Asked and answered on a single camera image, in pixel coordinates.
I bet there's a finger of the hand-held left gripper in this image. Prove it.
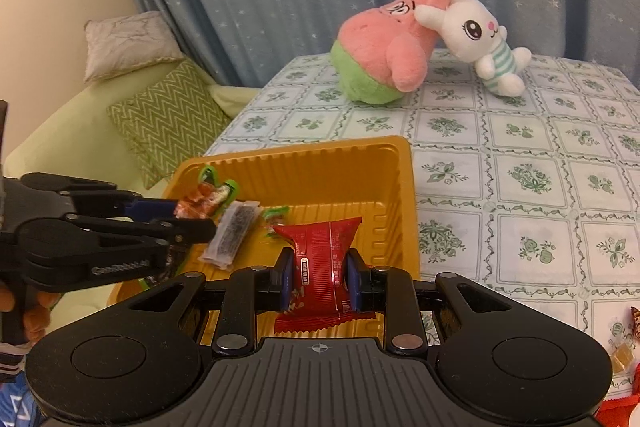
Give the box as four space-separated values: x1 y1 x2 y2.
20 173 177 222
15 214 217 259

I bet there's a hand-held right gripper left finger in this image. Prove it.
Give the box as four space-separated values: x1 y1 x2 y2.
127 247 296 358

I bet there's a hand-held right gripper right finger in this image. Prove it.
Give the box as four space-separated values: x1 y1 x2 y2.
345 248 506 353

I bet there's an orange candy with green ends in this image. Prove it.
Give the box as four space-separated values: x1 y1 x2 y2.
174 164 242 219

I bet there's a grey printed snack packet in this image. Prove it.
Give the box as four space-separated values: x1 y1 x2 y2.
198 201 262 270

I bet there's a large red snack packet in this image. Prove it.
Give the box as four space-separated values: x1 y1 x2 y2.
270 216 383 335

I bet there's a dark green snack packet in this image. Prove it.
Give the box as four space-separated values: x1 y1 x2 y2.
140 271 173 292

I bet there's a small green candy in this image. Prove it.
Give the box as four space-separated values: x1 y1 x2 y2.
260 206 291 242

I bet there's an orange plastic tray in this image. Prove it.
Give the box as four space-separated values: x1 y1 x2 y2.
107 135 420 343

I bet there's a person's left hand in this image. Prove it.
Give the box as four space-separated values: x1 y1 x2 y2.
0 282 58 344

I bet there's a green zigzag pillow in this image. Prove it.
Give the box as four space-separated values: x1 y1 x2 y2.
106 59 232 188

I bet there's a light green sofa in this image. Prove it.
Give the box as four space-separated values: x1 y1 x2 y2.
2 57 261 343

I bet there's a blue patterned clothing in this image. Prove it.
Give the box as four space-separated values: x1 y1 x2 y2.
0 381 45 427

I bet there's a beige cushion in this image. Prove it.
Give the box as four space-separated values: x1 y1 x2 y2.
84 11 183 82

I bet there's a floral checked tablecloth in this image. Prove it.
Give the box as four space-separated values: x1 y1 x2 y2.
202 48 640 408

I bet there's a pink star plush toy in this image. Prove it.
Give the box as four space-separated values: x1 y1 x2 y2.
330 0 453 106

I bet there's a yellow green candy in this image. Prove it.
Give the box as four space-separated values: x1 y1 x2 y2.
607 341 636 370

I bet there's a white bunny plush toy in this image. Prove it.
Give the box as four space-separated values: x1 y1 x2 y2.
415 0 532 96

